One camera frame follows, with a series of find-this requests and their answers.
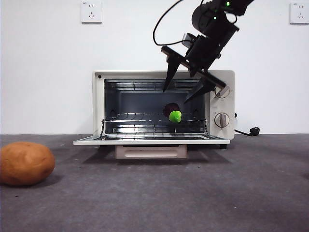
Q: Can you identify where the purple eggplant with green stem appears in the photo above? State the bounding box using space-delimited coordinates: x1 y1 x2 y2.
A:
163 102 182 124

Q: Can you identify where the glass oven door with handle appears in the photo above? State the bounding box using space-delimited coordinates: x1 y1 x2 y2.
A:
73 134 230 160

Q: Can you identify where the round oven temperature knob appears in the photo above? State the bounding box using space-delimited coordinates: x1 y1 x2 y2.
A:
214 85 231 99

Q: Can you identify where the round oven timer knob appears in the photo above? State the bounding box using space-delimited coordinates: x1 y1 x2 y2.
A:
213 113 230 129

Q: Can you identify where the white toaster oven body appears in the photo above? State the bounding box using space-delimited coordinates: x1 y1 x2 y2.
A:
93 70 235 149

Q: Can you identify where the brown potato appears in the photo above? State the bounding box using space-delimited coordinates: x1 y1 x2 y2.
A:
0 142 56 186

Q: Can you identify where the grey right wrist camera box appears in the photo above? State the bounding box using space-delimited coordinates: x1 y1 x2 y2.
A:
181 33 197 48

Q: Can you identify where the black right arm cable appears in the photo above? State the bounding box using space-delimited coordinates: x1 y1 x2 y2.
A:
152 0 185 46

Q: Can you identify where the black oven power cable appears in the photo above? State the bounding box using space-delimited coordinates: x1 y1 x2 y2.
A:
233 111 261 137

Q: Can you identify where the white wall socket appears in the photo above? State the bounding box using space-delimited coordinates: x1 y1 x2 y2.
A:
289 2 309 25
81 1 103 24

